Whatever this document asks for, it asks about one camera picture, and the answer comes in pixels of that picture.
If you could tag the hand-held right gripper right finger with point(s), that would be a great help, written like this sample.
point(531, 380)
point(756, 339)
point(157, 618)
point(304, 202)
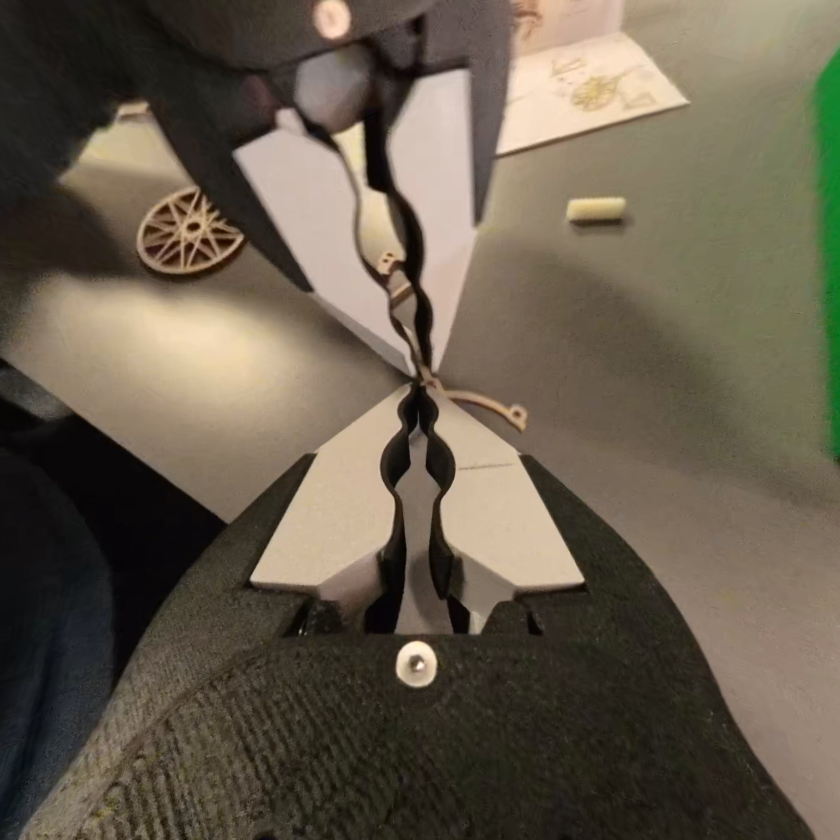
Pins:
point(512, 525)

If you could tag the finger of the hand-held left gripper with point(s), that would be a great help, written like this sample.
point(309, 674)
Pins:
point(439, 164)
point(308, 210)

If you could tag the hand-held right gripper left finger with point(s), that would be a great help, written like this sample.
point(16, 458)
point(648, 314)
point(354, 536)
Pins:
point(328, 518)

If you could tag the curved wooden model part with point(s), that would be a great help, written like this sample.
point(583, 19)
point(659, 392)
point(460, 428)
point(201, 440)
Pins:
point(467, 396)

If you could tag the wooden spoked wheel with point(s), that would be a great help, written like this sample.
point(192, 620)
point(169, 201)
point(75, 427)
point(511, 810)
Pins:
point(177, 236)

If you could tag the small white wax cylinder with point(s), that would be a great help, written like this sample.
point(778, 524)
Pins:
point(596, 211)

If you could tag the white instruction booklet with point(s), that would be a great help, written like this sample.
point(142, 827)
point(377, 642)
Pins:
point(590, 85)

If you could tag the person's blue jeans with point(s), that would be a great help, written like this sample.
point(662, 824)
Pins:
point(46, 590)

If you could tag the green plastic bin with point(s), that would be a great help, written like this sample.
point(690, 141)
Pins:
point(828, 262)

